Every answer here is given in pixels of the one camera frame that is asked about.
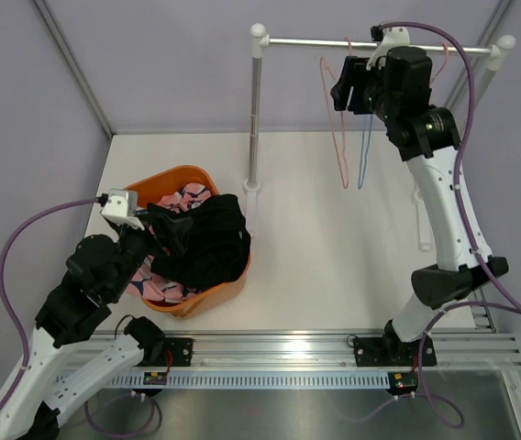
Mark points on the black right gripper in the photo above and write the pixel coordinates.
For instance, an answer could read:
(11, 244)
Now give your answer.
(354, 74)

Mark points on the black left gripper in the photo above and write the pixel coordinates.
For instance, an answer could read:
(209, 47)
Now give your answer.
(178, 229)

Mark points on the pink hanger of black shorts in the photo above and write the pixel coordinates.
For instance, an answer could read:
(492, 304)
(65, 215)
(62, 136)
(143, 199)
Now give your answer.
(336, 123)

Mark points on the black shorts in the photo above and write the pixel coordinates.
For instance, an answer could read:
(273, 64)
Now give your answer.
(219, 246)

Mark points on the pink patterned shorts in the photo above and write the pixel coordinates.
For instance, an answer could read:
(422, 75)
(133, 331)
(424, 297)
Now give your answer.
(149, 286)

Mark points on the blue hanger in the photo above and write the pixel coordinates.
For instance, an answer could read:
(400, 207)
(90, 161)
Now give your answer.
(364, 149)

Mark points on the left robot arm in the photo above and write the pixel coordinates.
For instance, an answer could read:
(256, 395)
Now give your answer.
(34, 403)

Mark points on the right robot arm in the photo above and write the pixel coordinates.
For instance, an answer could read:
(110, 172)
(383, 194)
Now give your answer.
(395, 88)

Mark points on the orange plastic basket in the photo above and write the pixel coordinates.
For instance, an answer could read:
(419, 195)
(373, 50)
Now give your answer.
(150, 190)

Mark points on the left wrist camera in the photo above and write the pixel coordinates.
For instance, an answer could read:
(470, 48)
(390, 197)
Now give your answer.
(119, 207)

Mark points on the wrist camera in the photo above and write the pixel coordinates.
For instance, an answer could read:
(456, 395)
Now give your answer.
(119, 207)
(387, 39)

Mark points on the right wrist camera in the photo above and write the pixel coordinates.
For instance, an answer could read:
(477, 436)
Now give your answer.
(387, 39)

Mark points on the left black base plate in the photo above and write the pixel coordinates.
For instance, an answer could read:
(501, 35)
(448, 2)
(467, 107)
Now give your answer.
(178, 353)

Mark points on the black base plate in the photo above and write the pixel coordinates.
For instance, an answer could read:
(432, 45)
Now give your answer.
(379, 352)
(178, 353)

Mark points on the aluminium mounting rail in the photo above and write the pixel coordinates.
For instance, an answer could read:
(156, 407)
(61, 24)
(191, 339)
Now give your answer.
(330, 351)

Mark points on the white slotted cable duct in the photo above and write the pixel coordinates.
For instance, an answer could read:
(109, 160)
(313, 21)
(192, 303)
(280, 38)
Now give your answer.
(260, 380)

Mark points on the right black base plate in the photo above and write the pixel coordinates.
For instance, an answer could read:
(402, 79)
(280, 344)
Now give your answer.
(379, 352)

